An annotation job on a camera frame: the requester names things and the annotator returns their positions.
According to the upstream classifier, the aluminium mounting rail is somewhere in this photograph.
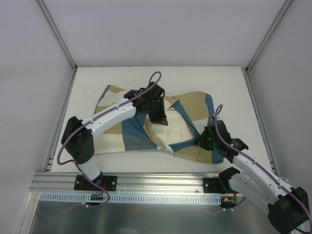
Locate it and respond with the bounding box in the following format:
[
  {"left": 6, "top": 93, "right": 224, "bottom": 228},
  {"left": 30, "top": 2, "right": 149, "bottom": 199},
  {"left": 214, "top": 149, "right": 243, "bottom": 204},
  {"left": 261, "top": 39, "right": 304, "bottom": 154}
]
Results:
[{"left": 29, "top": 172, "right": 218, "bottom": 195}]

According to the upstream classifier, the aluminium frame post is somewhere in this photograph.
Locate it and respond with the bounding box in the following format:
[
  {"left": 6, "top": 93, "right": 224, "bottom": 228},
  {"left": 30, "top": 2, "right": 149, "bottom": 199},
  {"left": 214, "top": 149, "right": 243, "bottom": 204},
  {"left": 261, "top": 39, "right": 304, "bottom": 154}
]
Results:
[
  {"left": 245, "top": 0, "right": 293, "bottom": 74},
  {"left": 35, "top": 0, "right": 78, "bottom": 72}
]

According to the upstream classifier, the slotted white cable duct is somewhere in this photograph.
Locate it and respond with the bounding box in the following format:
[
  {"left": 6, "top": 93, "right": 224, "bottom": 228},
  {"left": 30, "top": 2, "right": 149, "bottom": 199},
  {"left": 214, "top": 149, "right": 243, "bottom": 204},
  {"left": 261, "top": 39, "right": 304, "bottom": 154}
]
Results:
[{"left": 40, "top": 192, "right": 221, "bottom": 206}]

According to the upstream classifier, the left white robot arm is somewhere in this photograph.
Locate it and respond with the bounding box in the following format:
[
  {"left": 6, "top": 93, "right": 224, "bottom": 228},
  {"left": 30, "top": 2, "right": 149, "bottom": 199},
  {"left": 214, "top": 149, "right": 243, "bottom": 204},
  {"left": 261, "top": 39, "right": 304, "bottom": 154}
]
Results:
[{"left": 61, "top": 82, "right": 168, "bottom": 190}]

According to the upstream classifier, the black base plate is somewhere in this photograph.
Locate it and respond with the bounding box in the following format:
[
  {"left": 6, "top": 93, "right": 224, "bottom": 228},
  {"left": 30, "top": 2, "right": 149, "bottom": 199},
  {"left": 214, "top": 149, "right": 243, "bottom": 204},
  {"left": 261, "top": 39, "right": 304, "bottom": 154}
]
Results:
[
  {"left": 74, "top": 174, "right": 117, "bottom": 192},
  {"left": 202, "top": 177, "right": 233, "bottom": 194}
]

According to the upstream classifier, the blue tan white checked pillowcase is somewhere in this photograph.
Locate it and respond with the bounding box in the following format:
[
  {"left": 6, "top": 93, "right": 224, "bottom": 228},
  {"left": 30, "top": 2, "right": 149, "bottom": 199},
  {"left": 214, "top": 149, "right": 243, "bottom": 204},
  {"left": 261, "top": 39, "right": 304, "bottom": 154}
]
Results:
[{"left": 95, "top": 91, "right": 223, "bottom": 164}]

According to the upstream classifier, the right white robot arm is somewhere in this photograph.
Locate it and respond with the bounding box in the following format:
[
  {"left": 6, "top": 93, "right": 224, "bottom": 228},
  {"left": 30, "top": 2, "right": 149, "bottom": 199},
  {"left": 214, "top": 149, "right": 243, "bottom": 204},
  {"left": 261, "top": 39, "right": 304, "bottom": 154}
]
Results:
[{"left": 196, "top": 120, "right": 312, "bottom": 234}]

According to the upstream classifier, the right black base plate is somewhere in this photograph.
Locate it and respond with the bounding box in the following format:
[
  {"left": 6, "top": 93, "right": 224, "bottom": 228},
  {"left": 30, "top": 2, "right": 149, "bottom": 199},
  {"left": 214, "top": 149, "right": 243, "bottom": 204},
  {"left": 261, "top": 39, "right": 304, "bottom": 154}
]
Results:
[{"left": 202, "top": 177, "right": 233, "bottom": 194}]

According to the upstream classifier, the left aluminium frame post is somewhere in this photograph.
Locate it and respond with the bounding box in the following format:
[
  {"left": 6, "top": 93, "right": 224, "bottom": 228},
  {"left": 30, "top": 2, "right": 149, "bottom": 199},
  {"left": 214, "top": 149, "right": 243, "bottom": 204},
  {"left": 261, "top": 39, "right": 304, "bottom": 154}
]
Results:
[{"left": 35, "top": 0, "right": 78, "bottom": 72}]

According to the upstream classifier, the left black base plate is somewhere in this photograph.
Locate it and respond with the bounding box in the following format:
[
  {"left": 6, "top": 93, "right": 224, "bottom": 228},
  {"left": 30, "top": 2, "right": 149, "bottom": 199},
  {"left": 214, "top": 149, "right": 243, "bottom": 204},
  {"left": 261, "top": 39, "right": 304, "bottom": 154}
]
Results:
[{"left": 74, "top": 174, "right": 117, "bottom": 192}]

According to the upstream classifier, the white pillow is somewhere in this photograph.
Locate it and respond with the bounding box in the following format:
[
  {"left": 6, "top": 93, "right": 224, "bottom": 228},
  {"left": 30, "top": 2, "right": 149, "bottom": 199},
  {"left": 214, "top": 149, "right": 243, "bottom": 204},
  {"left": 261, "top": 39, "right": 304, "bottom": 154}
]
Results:
[{"left": 150, "top": 100, "right": 195, "bottom": 145}]

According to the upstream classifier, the right aluminium frame post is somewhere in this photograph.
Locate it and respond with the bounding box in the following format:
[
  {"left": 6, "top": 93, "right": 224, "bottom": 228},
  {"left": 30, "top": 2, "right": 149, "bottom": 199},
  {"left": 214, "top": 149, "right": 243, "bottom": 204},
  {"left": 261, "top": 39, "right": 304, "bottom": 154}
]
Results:
[{"left": 245, "top": 0, "right": 293, "bottom": 74}]

